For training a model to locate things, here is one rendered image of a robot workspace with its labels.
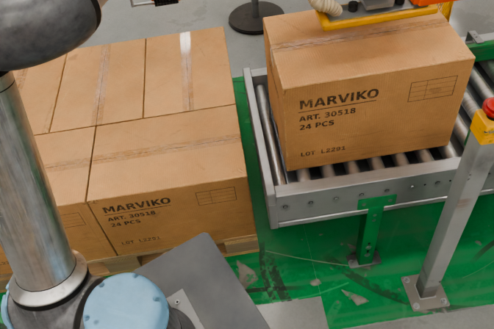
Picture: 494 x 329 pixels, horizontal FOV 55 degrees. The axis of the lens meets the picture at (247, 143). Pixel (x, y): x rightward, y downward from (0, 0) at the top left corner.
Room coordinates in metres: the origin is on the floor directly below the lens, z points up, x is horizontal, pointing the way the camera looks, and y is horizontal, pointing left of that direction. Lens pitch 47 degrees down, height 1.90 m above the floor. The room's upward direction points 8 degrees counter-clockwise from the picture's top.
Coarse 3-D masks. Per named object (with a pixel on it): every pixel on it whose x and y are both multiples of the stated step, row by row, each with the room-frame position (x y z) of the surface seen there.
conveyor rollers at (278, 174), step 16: (480, 64) 1.56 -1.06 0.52; (480, 80) 1.42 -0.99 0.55; (256, 96) 1.54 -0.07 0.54; (464, 96) 1.35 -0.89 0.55; (480, 96) 1.36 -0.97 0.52; (272, 128) 1.33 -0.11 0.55; (464, 128) 1.18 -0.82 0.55; (272, 144) 1.23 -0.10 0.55; (448, 144) 1.11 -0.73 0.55; (272, 160) 1.16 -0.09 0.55; (368, 160) 1.10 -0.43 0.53; (400, 160) 1.07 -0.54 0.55; (432, 160) 1.05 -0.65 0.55; (272, 176) 1.09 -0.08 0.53; (304, 176) 1.06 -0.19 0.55
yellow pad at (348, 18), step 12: (396, 0) 1.20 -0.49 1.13; (408, 0) 1.21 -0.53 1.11; (324, 12) 1.22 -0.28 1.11; (348, 12) 1.19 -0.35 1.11; (360, 12) 1.18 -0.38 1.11; (372, 12) 1.17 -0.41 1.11; (384, 12) 1.17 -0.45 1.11; (396, 12) 1.16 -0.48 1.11; (408, 12) 1.16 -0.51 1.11; (420, 12) 1.16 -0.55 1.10; (432, 12) 1.16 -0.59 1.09; (324, 24) 1.16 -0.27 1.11; (336, 24) 1.15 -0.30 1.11; (348, 24) 1.15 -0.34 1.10; (360, 24) 1.15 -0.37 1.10
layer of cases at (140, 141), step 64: (64, 64) 1.96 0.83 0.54; (128, 64) 1.89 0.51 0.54; (192, 64) 1.82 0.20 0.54; (64, 128) 1.50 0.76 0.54; (128, 128) 1.45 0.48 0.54; (192, 128) 1.39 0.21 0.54; (64, 192) 1.15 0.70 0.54; (128, 192) 1.10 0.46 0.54; (192, 192) 1.10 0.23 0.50; (0, 256) 1.08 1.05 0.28
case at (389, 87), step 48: (288, 48) 1.28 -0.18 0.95; (336, 48) 1.25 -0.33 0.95; (384, 48) 1.21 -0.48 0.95; (432, 48) 1.18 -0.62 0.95; (288, 96) 1.09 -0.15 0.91; (336, 96) 1.10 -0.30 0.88; (384, 96) 1.10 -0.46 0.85; (432, 96) 1.10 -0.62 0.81; (288, 144) 1.09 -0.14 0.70; (336, 144) 1.10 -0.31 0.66; (384, 144) 1.10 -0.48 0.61; (432, 144) 1.10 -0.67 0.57
